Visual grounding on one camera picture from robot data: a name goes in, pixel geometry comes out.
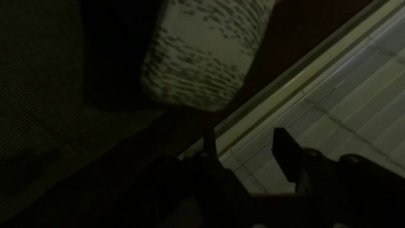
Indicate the long white dotted pillow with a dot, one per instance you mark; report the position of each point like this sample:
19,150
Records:
206,55

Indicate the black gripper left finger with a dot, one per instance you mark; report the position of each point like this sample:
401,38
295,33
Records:
209,143

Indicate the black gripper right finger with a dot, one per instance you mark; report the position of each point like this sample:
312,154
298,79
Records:
286,156

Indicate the white window blinds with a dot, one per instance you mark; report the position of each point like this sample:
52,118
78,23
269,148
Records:
358,109

